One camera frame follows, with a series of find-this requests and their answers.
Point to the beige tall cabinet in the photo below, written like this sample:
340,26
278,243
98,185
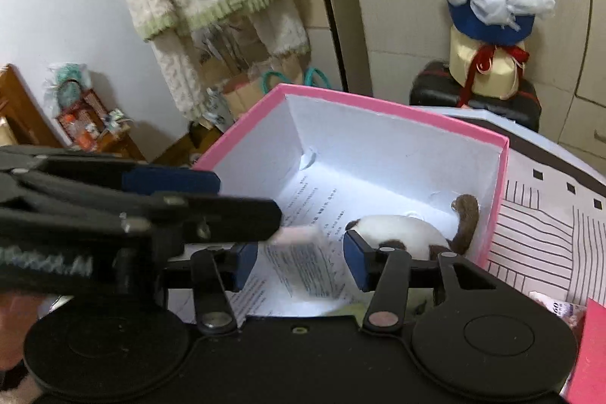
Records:
322,58

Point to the grey three-door wardrobe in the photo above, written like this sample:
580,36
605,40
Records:
402,6

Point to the wooden side cabinet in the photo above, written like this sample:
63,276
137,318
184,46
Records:
19,110

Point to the brown paper bag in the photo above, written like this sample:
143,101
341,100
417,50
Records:
241,101

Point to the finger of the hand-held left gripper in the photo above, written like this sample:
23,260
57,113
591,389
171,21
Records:
170,181
227,219

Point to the printed white paper sheet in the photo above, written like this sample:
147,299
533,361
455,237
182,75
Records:
303,276

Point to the white brown plush dog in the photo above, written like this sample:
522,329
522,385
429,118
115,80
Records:
402,231

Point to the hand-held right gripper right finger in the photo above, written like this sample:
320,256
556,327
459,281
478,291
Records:
357,262

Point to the yellow flower bouquet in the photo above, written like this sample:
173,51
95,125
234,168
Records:
483,25

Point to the teal gift bag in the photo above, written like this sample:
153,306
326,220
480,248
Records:
318,75

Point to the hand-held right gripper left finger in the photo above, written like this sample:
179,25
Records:
246,264

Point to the black suitcase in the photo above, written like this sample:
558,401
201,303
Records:
435,91

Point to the person's left hand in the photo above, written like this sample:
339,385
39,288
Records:
14,337

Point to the black clothes rack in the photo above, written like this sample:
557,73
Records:
331,6

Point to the white printed tissue packet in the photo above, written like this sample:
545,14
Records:
561,307

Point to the red envelope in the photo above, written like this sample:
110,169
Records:
589,361

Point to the pink cardboard box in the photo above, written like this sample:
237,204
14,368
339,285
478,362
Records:
402,148

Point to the pile of small clutter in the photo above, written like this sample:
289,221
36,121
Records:
85,115

